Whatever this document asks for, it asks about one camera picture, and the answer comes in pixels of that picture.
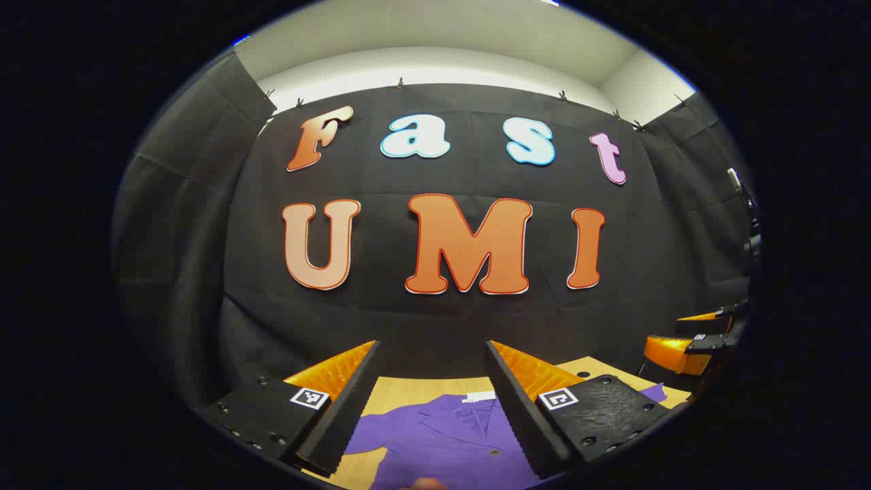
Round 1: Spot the purple jacket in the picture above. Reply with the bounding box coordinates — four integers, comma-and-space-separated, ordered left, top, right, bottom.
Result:
344, 383, 671, 490

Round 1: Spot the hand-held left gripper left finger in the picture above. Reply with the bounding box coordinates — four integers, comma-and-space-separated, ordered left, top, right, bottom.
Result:
196, 339, 382, 477

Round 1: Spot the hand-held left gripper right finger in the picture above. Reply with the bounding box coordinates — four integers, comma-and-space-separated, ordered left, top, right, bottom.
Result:
484, 340, 673, 480

